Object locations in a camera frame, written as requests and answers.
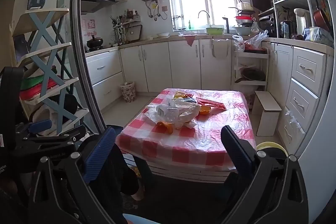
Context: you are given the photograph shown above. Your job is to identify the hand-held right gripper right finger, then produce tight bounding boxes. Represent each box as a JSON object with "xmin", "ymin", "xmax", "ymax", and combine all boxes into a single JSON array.
[{"xmin": 220, "ymin": 125, "xmax": 310, "ymax": 224}]

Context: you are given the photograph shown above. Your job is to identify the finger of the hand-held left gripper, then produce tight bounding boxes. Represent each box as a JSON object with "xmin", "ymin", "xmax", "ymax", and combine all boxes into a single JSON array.
[
  {"xmin": 16, "ymin": 119, "xmax": 53, "ymax": 135},
  {"xmin": 16, "ymin": 125, "xmax": 87, "ymax": 159}
]

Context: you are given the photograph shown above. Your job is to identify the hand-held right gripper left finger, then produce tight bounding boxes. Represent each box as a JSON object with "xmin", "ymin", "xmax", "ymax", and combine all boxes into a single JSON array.
[{"xmin": 28, "ymin": 126, "xmax": 124, "ymax": 224}]

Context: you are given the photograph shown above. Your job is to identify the cup-shaped orange peel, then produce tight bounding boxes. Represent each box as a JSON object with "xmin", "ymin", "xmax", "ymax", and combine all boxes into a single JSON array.
[{"xmin": 197, "ymin": 105, "xmax": 212, "ymax": 116}]

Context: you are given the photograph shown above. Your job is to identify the red foil packet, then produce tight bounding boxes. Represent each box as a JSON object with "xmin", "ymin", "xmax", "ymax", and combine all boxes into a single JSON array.
[{"xmin": 196, "ymin": 97, "xmax": 228, "ymax": 111}]

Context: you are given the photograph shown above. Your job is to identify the floral waste bin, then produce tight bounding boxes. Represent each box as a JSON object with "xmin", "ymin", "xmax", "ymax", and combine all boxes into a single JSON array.
[{"xmin": 120, "ymin": 81, "xmax": 136, "ymax": 103}]

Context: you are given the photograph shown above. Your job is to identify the small orange peel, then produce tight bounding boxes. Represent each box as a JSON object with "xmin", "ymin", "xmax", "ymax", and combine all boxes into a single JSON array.
[{"xmin": 157, "ymin": 121, "xmax": 175, "ymax": 135}]

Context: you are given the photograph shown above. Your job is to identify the white medicine box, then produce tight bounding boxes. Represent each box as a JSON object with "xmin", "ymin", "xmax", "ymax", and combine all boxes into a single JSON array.
[{"xmin": 157, "ymin": 104, "xmax": 181, "ymax": 121}]

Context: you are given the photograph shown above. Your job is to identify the yellow snack packet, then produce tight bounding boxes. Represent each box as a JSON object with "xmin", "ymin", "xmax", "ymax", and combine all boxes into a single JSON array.
[{"xmin": 173, "ymin": 91, "xmax": 195, "ymax": 100}]

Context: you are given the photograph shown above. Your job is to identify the green red folded cloth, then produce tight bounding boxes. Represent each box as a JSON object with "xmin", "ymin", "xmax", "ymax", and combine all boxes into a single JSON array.
[{"xmin": 20, "ymin": 74, "xmax": 57, "ymax": 102}]

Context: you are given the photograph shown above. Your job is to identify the person's leg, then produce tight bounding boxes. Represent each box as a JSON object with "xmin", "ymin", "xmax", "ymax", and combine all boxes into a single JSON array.
[{"xmin": 101, "ymin": 144, "xmax": 145, "ymax": 224}]

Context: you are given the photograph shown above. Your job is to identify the red checkered plastic tablecloth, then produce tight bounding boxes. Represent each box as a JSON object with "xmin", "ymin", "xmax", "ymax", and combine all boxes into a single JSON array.
[{"xmin": 115, "ymin": 88, "xmax": 256, "ymax": 170}]

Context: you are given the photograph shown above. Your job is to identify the yellow plastic bucket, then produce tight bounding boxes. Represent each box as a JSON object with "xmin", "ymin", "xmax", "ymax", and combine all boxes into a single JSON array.
[{"xmin": 256, "ymin": 141, "xmax": 288, "ymax": 159}]

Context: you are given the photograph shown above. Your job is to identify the black round object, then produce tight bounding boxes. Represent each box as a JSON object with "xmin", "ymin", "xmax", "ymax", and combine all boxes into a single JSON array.
[{"xmin": 51, "ymin": 93, "xmax": 79, "ymax": 115}]

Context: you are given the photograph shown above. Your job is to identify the white step stool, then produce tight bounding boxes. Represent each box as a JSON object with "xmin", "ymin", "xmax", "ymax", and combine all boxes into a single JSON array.
[{"xmin": 251, "ymin": 91, "xmax": 282, "ymax": 137}]

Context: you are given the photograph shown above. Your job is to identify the white blue shoe rack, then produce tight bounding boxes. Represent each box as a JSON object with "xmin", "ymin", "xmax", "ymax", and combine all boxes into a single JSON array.
[{"xmin": 9, "ymin": 7, "xmax": 90, "ymax": 135}]

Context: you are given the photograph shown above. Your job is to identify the small clear plastic bag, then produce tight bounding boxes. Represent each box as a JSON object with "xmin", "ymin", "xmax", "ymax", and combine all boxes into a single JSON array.
[{"xmin": 284, "ymin": 109, "xmax": 306, "ymax": 135}]

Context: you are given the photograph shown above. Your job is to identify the light blue seat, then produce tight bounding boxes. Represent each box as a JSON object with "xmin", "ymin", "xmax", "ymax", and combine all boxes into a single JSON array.
[{"xmin": 123, "ymin": 214, "xmax": 149, "ymax": 224}]

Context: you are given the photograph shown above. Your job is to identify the white two-drawer cabinet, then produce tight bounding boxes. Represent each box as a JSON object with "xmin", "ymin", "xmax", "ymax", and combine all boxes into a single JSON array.
[{"xmin": 85, "ymin": 49, "xmax": 125, "ymax": 111}]

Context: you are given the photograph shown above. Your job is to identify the white refrigerator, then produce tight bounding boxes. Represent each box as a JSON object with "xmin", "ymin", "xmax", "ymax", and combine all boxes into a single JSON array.
[{"xmin": 297, "ymin": 0, "xmax": 336, "ymax": 224}]

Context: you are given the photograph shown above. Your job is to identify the black wok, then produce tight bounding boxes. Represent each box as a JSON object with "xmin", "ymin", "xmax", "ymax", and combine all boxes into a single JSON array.
[{"xmin": 234, "ymin": 68, "xmax": 266, "ymax": 83}]

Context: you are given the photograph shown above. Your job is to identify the white three-drawer cabinet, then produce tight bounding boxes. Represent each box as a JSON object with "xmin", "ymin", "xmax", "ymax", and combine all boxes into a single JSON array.
[{"xmin": 262, "ymin": 40, "xmax": 327, "ymax": 147}]

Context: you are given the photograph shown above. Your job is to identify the gas stove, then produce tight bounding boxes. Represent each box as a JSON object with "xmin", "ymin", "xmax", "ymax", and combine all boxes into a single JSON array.
[{"xmin": 85, "ymin": 46, "xmax": 118, "ymax": 52}]

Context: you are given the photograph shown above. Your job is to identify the white tiered cart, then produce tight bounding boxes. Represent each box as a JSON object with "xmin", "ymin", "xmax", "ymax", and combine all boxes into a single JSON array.
[{"xmin": 231, "ymin": 47, "xmax": 270, "ymax": 92}]

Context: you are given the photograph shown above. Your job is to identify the black clay pot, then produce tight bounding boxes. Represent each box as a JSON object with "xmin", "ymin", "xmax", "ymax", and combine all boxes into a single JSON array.
[{"xmin": 86, "ymin": 35, "xmax": 104, "ymax": 50}]

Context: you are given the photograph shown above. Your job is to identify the white door base cabinets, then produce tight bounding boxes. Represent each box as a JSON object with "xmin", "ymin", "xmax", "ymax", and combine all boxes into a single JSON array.
[{"xmin": 118, "ymin": 39, "xmax": 234, "ymax": 93}]

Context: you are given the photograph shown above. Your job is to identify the white cabinet door hanger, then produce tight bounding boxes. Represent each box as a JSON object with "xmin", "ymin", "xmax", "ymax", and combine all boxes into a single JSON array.
[{"xmin": 211, "ymin": 39, "xmax": 228, "ymax": 59}]

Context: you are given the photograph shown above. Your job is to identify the white red plastic bag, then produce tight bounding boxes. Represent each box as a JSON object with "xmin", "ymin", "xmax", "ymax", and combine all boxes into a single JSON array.
[{"xmin": 232, "ymin": 35, "xmax": 245, "ymax": 53}]

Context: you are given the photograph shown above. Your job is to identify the pink cloth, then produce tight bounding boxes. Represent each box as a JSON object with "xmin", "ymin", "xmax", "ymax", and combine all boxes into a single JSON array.
[{"xmin": 183, "ymin": 34, "xmax": 196, "ymax": 47}]

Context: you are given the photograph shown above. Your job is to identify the large white bowl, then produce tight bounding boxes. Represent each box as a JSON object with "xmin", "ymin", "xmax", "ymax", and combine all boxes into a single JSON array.
[{"xmin": 234, "ymin": 26, "xmax": 253, "ymax": 36}]

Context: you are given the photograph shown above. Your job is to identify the green basin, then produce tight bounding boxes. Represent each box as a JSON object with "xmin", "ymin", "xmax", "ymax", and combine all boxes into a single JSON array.
[{"xmin": 205, "ymin": 27, "xmax": 225, "ymax": 35}]

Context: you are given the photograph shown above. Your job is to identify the black framed tray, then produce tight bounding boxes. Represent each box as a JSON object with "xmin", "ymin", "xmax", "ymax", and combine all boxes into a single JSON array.
[{"xmin": 128, "ymin": 25, "xmax": 143, "ymax": 42}]

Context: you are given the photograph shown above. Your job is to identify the small knotted plastic bag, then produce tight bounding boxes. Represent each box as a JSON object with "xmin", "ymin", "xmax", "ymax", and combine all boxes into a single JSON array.
[{"xmin": 250, "ymin": 18, "xmax": 261, "ymax": 34}]

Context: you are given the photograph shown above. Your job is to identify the black range hood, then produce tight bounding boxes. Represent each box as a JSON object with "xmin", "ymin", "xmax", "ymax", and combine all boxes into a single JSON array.
[{"xmin": 80, "ymin": 0, "xmax": 120, "ymax": 14}]

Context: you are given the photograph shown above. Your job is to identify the black countertop cooker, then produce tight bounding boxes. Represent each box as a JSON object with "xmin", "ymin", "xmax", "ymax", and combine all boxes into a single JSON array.
[{"xmin": 259, "ymin": 15, "xmax": 276, "ymax": 38}]

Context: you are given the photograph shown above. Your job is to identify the stack of red dishes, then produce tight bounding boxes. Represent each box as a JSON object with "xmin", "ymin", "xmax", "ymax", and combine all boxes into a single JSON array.
[{"xmin": 234, "ymin": 14, "xmax": 255, "ymax": 26}]

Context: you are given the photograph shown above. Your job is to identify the black jar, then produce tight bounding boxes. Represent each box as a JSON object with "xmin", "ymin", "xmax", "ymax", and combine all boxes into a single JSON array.
[{"xmin": 279, "ymin": 20, "xmax": 293, "ymax": 39}]

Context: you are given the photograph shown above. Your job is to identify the chrome faucet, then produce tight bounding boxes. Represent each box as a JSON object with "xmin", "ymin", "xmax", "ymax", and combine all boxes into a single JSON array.
[{"xmin": 197, "ymin": 10, "xmax": 212, "ymax": 28}]

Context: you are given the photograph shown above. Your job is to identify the blue packaged goods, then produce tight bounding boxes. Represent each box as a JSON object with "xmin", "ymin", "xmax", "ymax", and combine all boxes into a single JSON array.
[{"xmin": 303, "ymin": 27, "xmax": 335, "ymax": 47}]

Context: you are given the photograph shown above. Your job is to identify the white electric kettle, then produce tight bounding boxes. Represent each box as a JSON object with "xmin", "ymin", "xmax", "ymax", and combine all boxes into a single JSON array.
[{"xmin": 293, "ymin": 8, "xmax": 311, "ymax": 35}]

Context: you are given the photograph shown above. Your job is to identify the white pot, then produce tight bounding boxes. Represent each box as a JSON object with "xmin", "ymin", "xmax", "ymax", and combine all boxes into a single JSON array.
[{"xmin": 228, "ymin": 0, "xmax": 254, "ymax": 11}]

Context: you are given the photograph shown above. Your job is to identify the red frying pan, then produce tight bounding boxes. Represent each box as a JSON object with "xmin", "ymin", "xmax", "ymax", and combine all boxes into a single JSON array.
[{"xmin": 311, "ymin": 0, "xmax": 332, "ymax": 31}]

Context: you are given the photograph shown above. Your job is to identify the grey sliding door frame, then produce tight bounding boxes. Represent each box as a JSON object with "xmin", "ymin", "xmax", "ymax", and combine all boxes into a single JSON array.
[{"xmin": 71, "ymin": 0, "xmax": 108, "ymax": 135}]

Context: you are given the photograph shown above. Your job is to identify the pink wall stickers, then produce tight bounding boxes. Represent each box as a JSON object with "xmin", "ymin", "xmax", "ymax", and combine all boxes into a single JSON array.
[{"xmin": 81, "ymin": 18, "xmax": 97, "ymax": 38}]

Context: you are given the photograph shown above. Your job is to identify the wall utensil rack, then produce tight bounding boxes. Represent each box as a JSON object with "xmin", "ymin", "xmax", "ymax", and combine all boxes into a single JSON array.
[{"xmin": 110, "ymin": 10, "xmax": 142, "ymax": 45}]

